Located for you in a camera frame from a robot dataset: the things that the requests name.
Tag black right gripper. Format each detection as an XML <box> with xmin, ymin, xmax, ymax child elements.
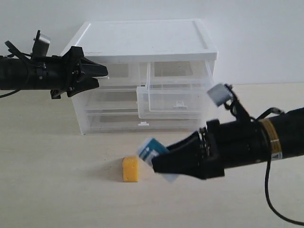
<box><xmin>152</xmin><ymin>119</ymin><xmax>271</xmax><ymax>180</ymax></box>

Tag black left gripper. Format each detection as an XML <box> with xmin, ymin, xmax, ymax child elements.
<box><xmin>35</xmin><ymin>46</ymin><xmax>108</xmax><ymax>99</ymax></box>

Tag white bottle blue label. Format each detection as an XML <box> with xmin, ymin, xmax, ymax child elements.
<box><xmin>137</xmin><ymin>138</ymin><xmax>169</xmax><ymax>168</ymax></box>

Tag yellow cheese block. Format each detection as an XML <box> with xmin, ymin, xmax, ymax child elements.
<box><xmin>122</xmin><ymin>156</ymin><xmax>139</xmax><ymax>182</ymax></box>

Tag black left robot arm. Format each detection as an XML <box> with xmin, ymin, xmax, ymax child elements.
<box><xmin>0</xmin><ymin>46</ymin><xmax>108</xmax><ymax>99</ymax></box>

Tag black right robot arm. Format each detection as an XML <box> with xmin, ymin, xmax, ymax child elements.
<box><xmin>152</xmin><ymin>108</ymin><xmax>304</xmax><ymax>180</ymax></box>

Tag clear middle wide drawer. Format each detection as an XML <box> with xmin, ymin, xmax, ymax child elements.
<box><xmin>72</xmin><ymin>88</ymin><xmax>138</xmax><ymax>111</ymax></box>

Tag clear wide drawer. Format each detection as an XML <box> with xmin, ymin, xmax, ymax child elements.
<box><xmin>72</xmin><ymin>88</ymin><xmax>138</xmax><ymax>111</ymax></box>
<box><xmin>87</xmin><ymin>114</ymin><xmax>200</xmax><ymax>131</ymax></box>

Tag clear bottom wide drawer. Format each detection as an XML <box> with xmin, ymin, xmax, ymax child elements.
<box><xmin>87</xmin><ymin>114</ymin><xmax>200</xmax><ymax>131</ymax></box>

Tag white plastic drawer cabinet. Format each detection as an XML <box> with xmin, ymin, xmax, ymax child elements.
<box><xmin>64</xmin><ymin>19</ymin><xmax>218</xmax><ymax>135</ymax></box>

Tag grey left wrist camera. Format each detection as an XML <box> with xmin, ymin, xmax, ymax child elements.
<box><xmin>32</xmin><ymin>30</ymin><xmax>51</xmax><ymax>57</ymax></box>

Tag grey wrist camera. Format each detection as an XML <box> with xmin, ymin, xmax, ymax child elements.
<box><xmin>32</xmin><ymin>30</ymin><xmax>51</xmax><ymax>57</ymax></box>
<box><xmin>207</xmin><ymin>83</ymin><xmax>234</xmax><ymax>107</ymax></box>

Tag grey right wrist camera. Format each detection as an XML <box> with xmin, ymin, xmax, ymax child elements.
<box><xmin>207</xmin><ymin>83</ymin><xmax>234</xmax><ymax>107</ymax></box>

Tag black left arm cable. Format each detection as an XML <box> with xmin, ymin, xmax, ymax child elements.
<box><xmin>0</xmin><ymin>40</ymin><xmax>31</xmax><ymax>98</ymax></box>

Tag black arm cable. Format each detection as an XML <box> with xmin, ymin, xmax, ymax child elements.
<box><xmin>0</xmin><ymin>40</ymin><xmax>31</xmax><ymax>98</ymax></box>
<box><xmin>255</xmin><ymin>107</ymin><xmax>304</xmax><ymax>226</ymax></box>

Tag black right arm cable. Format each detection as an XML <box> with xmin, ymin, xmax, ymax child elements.
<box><xmin>255</xmin><ymin>107</ymin><xmax>304</xmax><ymax>226</ymax></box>

